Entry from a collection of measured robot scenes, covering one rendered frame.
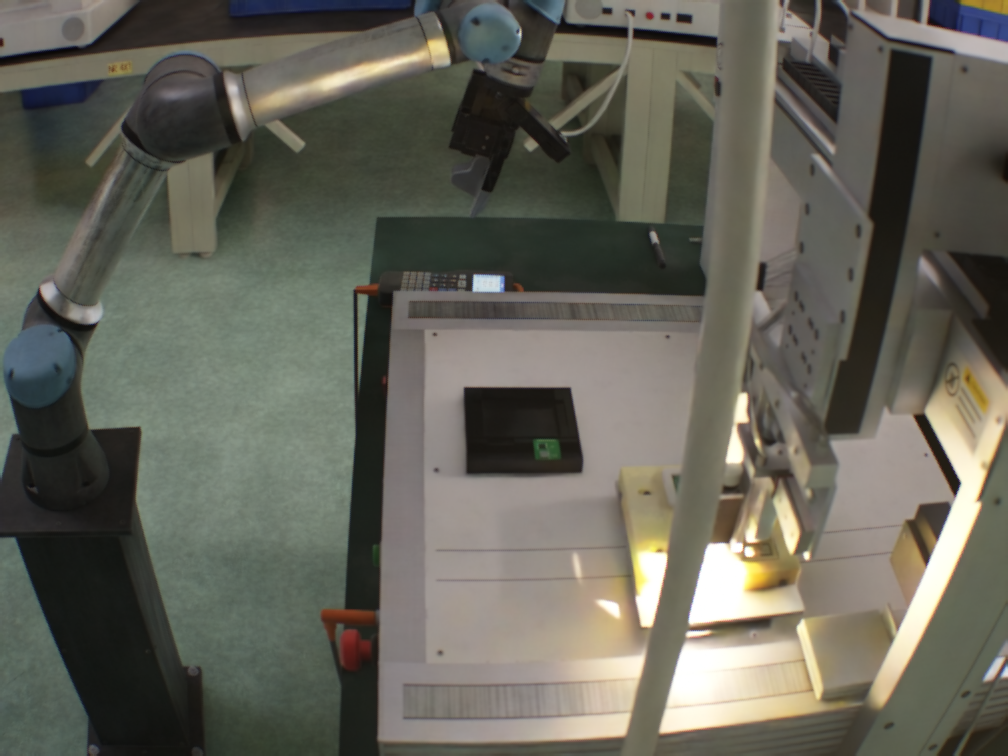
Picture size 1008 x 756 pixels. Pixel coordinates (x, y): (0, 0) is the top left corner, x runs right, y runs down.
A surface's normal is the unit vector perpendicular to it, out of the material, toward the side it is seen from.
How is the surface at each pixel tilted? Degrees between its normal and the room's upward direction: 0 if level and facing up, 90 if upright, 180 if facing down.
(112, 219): 86
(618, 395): 0
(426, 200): 0
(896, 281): 90
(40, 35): 90
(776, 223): 90
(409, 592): 0
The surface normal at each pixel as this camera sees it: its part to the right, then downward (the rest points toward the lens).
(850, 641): 0.03, -0.84
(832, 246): -1.00, 0.00
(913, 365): 0.04, 0.55
